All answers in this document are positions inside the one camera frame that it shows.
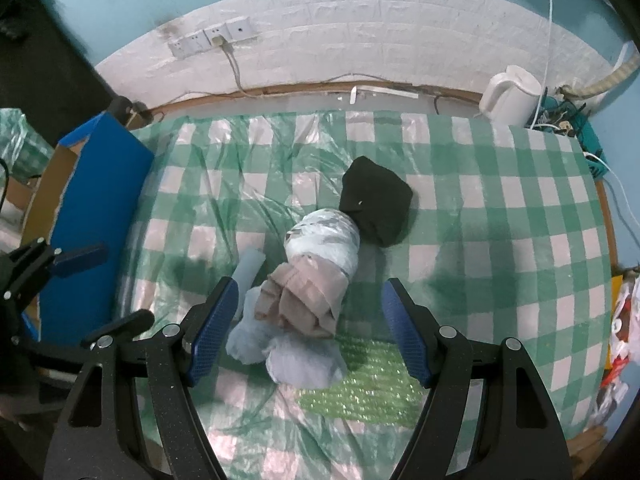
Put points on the green checkered plastic tablecloth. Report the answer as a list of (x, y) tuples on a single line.
[(500, 240)]

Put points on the pale fluffy cloth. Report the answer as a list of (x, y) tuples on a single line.
[(300, 365)]

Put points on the white plastic strip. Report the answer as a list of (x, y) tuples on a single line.
[(385, 91)]

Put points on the white electric kettle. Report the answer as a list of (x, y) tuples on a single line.
[(510, 95)]

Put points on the white wall socket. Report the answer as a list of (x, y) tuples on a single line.
[(196, 42), (179, 48), (216, 35)]

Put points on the red white plastic bag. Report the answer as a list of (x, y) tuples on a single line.
[(622, 340)]

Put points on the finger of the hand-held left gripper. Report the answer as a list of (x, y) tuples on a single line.
[(80, 257), (125, 325)]

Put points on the beige socks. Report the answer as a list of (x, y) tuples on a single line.
[(305, 295)]

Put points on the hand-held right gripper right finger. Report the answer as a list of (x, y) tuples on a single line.
[(405, 330)]

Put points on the blue cardboard box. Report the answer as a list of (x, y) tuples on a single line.
[(95, 200)]

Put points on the black sock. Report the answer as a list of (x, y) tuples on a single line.
[(375, 205)]

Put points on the white round-hole wall plate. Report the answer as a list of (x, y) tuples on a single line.
[(241, 29)]

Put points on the green checkered plastic bag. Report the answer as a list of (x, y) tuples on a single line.
[(20, 140)]

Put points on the white cloth bundle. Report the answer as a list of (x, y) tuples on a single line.
[(325, 240)]

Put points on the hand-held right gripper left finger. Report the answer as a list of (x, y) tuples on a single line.
[(212, 330)]

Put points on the green bubble wrap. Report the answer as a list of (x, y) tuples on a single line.
[(370, 385)]

